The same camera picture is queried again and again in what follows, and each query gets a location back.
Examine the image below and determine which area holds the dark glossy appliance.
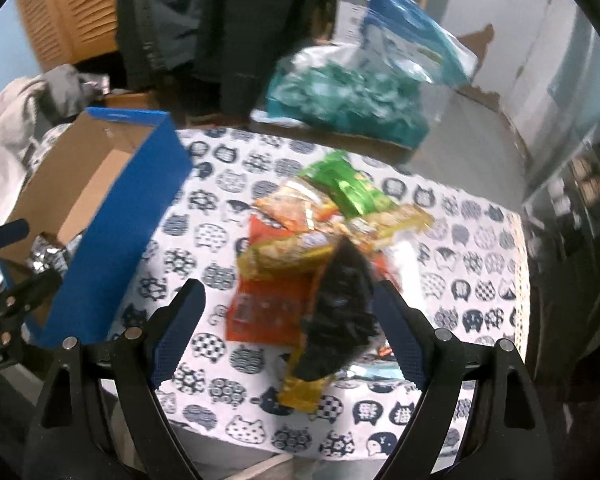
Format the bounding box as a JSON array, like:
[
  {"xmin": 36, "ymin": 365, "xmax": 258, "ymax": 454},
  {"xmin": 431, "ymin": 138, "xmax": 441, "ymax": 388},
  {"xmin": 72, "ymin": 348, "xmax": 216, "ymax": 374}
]
[{"xmin": 520, "ymin": 25, "xmax": 600, "ymax": 411}]

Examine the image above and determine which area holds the orange red snack packet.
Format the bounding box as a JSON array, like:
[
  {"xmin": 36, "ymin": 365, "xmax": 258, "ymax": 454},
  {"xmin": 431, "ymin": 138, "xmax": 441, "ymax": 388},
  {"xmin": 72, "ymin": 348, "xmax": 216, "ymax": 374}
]
[{"xmin": 225, "ymin": 215, "xmax": 331, "ymax": 346}]

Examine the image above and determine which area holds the golden snack packet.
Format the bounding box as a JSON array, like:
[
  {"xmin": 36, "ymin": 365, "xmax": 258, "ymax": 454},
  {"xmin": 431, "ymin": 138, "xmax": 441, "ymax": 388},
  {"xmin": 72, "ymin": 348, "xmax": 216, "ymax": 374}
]
[{"xmin": 340, "ymin": 205, "xmax": 436, "ymax": 247}]

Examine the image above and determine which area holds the black snack packet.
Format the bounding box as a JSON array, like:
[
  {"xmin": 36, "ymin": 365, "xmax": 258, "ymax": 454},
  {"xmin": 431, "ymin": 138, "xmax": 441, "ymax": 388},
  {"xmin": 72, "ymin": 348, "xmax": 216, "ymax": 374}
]
[{"xmin": 290, "ymin": 237, "xmax": 381, "ymax": 383}]

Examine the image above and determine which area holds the silver foil snack packet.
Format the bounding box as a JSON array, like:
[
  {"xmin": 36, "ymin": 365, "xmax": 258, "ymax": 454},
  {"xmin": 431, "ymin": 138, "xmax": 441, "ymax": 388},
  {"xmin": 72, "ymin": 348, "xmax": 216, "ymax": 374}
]
[{"xmin": 27, "ymin": 232, "xmax": 83, "ymax": 273}]

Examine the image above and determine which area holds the black hanging jacket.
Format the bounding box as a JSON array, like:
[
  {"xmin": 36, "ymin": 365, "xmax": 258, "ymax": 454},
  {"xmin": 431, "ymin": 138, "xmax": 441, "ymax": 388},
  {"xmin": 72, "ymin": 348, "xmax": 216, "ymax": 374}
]
[{"xmin": 195, "ymin": 0, "xmax": 338, "ymax": 116}]

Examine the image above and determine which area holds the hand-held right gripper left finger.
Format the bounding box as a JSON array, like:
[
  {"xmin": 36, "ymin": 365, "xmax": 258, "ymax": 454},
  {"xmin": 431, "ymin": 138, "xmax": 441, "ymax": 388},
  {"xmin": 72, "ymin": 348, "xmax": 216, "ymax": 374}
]
[{"xmin": 22, "ymin": 279, "xmax": 207, "ymax": 480}]

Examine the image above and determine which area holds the blue plastic bag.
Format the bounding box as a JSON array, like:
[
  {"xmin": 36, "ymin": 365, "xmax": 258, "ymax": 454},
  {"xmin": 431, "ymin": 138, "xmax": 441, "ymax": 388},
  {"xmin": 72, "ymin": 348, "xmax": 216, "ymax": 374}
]
[{"xmin": 362, "ymin": 0, "xmax": 478, "ymax": 86}]

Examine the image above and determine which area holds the wooden louvered door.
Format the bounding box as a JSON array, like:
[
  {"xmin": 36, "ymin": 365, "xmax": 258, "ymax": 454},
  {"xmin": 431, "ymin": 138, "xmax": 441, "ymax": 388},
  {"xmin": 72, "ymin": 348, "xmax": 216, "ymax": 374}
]
[{"xmin": 12, "ymin": 0, "xmax": 123, "ymax": 73}]

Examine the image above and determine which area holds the orange yellow snack packet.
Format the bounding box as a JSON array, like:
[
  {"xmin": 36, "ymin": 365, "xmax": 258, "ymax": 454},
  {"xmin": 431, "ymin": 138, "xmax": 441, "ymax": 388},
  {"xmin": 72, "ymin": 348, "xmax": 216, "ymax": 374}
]
[{"xmin": 254, "ymin": 180, "xmax": 341, "ymax": 233}]

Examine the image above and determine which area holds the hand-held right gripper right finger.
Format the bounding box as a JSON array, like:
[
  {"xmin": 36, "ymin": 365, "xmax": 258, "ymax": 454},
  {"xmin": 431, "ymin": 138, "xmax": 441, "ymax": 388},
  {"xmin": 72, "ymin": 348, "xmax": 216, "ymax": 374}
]
[{"xmin": 374, "ymin": 280, "xmax": 556, "ymax": 480}]

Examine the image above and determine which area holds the clear bag of teal packets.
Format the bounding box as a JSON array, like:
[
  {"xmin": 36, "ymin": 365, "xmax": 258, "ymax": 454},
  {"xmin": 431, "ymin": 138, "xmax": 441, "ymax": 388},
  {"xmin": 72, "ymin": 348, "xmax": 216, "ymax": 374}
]
[{"xmin": 250, "ymin": 42, "xmax": 431, "ymax": 151}]

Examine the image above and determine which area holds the blue cardboard box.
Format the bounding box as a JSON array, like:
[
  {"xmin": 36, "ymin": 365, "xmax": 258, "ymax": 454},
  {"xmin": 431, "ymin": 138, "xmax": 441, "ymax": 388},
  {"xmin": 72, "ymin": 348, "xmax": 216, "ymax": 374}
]
[{"xmin": 0, "ymin": 107, "xmax": 195, "ymax": 350}]

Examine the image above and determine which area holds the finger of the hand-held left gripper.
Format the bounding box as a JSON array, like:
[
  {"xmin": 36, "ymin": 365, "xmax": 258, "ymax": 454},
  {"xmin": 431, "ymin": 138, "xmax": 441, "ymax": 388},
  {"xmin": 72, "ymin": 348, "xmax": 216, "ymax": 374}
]
[
  {"xmin": 0, "ymin": 269, "xmax": 63, "ymax": 317},
  {"xmin": 0, "ymin": 219, "xmax": 31, "ymax": 256}
]

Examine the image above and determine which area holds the green snack packet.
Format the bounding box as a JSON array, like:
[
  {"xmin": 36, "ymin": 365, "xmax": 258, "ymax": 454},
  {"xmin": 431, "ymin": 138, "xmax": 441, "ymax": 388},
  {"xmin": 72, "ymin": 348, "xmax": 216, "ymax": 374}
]
[{"xmin": 297, "ymin": 150, "xmax": 398, "ymax": 218}]

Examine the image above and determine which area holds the grey green hanging jacket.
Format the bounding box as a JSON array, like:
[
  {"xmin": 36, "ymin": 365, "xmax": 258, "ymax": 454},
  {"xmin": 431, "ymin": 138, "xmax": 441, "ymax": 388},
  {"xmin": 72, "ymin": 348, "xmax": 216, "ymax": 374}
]
[{"xmin": 115, "ymin": 0, "xmax": 216, "ymax": 91}]

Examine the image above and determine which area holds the white snack packet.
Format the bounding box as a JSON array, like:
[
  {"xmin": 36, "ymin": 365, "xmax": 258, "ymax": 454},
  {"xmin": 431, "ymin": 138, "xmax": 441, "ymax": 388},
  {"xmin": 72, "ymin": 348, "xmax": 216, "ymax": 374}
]
[{"xmin": 380, "ymin": 240, "xmax": 426, "ymax": 311}]

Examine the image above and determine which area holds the small brown cardboard box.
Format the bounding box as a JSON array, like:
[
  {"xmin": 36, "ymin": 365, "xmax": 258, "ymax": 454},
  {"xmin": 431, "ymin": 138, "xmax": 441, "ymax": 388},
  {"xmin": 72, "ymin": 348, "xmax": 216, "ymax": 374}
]
[{"xmin": 102, "ymin": 91, "xmax": 156, "ymax": 111}]

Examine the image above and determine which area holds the grey clothing pile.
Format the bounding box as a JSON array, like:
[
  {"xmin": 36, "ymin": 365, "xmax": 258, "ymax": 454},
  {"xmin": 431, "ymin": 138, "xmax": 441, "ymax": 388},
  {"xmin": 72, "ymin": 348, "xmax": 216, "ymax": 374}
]
[{"xmin": 0, "ymin": 64, "xmax": 111, "ymax": 281}]

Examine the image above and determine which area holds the cat print tablecloth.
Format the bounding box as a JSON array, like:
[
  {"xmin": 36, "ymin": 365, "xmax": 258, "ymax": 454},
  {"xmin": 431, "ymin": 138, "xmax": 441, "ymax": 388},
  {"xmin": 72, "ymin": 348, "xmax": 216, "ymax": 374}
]
[{"xmin": 105, "ymin": 127, "xmax": 531, "ymax": 461}]

